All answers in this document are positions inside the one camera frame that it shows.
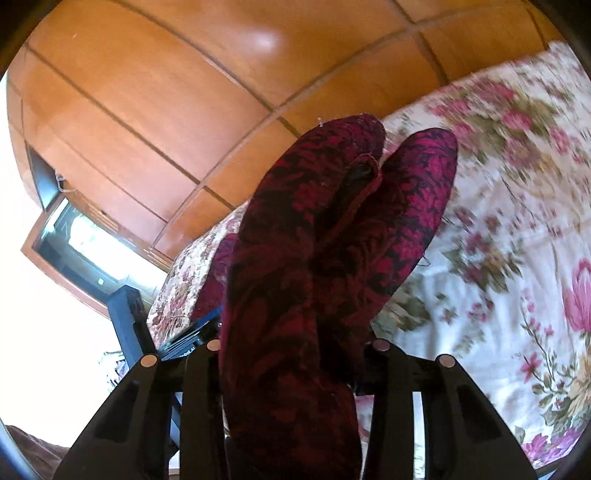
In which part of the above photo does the wooden panelled wardrobe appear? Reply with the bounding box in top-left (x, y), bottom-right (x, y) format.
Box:
top-left (4, 0), bottom-right (568, 266)

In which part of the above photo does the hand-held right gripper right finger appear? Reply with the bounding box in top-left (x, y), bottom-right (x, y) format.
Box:
top-left (355, 340), bottom-right (539, 480)

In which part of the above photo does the floral printed blanket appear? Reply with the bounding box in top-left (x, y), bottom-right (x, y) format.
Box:
top-left (148, 41), bottom-right (591, 480)

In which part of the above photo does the maroon patterned knit garment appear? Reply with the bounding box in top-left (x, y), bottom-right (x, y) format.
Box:
top-left (203, 113), bottom-right (459, 480)

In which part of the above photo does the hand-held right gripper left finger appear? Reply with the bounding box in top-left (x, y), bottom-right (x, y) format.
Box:
top-left (53, 340), bottom-right (241, 480)

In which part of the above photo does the wooden framed window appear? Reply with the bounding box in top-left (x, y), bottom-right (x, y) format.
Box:
top-left (21, 194), bottom-right (175, 320)

